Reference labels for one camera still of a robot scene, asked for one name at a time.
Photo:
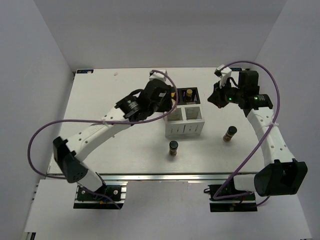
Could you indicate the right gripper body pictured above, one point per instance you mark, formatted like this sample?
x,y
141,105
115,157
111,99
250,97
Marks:
x,y
236,92

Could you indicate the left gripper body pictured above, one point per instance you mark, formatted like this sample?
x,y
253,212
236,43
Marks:
x,y
165,105

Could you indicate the brown bottle gold cap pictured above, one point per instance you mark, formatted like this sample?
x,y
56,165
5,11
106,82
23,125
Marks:
x,y
189,95

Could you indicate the spice jar black lid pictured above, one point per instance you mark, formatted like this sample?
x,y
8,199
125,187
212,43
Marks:
x,y
231,131
173,147

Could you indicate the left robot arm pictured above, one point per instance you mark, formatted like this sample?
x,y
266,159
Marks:
x,y
70,153

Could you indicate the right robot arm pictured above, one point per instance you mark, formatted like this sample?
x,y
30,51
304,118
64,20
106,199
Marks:
x,y
282,173

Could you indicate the black metal organizer rack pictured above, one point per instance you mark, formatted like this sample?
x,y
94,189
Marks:
x,y
180,96

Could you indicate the XDOF logo sticker right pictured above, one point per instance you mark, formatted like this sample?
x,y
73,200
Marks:
x,y
236,69

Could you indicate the xdof logo sticker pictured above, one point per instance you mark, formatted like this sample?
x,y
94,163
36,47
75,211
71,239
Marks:
x,y
84,71
236,69

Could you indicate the white metal organizer rack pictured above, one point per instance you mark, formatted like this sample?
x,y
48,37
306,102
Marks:
x,y
185,120

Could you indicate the XDOF logo sticker left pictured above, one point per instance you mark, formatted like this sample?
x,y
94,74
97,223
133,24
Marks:
x,y
84,71

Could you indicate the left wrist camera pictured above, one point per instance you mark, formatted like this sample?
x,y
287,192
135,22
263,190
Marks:
x,y
158,75

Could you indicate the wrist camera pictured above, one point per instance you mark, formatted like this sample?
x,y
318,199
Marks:
x,y
158,75
223,73

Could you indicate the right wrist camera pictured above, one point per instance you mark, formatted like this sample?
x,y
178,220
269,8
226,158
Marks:
x,y
223,73

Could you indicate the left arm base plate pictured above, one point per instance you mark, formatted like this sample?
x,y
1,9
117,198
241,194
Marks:
x,y
111,198

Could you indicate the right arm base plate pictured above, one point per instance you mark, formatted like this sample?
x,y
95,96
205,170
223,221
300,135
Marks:
x,y
246,203

